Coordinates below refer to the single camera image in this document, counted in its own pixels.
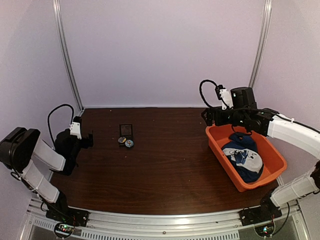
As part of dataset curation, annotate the left circuit board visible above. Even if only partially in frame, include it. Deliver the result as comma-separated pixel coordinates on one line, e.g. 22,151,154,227
53,222,75,239

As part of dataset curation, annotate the right circuit board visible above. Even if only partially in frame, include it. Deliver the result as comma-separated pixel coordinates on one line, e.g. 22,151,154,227
254,222,275,239

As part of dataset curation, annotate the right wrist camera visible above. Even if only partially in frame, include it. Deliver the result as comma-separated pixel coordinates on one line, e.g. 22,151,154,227
217,84,233,110

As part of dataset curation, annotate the navy white clothing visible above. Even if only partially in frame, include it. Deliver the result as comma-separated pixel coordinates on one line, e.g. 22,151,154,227
221,132,264,184

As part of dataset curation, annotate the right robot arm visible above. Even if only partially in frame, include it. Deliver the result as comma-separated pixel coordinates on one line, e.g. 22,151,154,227
202,85,320,221

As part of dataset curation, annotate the starry night round brooch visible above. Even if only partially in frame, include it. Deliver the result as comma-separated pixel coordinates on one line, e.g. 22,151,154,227
118,136,127,144

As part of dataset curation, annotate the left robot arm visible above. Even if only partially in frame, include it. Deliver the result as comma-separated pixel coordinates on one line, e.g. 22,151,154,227
0,127,94,222

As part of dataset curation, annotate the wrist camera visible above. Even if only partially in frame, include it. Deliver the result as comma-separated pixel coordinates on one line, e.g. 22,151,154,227
69,116,82,140
217,84,233,110

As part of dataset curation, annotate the front aluminium rail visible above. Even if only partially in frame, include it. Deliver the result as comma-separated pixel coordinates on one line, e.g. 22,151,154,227
18,197,311,240

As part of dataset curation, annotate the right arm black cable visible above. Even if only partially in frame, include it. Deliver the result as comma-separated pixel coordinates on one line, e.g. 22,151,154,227
199,79,258,111

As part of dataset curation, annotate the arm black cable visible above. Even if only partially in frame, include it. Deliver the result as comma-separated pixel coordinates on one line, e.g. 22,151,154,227
47,104,76,151
199,79,258,111

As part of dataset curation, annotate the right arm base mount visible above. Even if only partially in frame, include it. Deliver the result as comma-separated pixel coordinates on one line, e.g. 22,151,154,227
239,206,282,226

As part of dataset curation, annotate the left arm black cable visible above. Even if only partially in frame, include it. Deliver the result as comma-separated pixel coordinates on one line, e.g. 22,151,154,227
47,104,76,151

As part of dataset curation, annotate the circuit board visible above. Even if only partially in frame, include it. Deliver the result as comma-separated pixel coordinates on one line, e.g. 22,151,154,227
254,222,275,239
53,222,75,239

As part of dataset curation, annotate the orange plastic bin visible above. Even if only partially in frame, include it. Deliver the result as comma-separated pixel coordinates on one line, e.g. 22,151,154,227
205,124,287,193

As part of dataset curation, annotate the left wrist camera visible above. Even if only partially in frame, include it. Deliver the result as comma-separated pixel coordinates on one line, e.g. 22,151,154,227
69,116,82,140

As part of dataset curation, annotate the aluminium frame post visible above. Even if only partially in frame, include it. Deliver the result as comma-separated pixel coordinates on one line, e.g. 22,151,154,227
52,0,84,112
248,0,273,89

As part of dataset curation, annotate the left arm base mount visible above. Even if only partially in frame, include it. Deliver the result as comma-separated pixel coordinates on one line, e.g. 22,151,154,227
45,208,89,227

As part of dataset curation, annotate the black brooch display box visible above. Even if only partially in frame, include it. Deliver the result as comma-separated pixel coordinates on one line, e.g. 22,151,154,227
118,124,134,149

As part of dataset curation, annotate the left aluminium frame post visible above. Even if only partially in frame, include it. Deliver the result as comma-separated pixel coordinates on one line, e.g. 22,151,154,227
52,0,84,112

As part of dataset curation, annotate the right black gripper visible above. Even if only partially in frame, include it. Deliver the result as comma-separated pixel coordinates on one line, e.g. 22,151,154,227
201,105,248,127

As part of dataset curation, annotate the right aluminium frame post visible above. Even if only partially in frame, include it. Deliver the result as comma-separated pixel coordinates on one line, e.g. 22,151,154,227
248,0,273,89

